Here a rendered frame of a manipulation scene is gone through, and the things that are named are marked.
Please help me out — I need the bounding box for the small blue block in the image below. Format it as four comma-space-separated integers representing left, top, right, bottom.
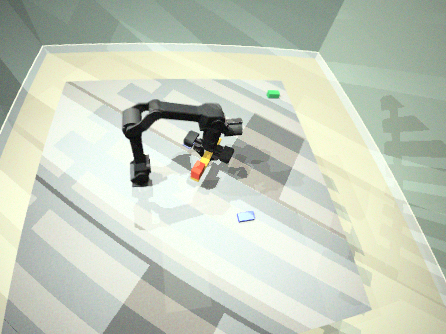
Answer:
237, 211, 255, 222

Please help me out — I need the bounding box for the small green block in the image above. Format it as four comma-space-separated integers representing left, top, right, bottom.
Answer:
266, 90, 280, 98

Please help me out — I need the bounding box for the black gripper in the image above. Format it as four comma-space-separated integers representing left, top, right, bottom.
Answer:
183, 130, 234, 164

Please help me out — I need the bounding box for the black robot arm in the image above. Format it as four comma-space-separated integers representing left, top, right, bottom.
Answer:
122, 99, 243, 187

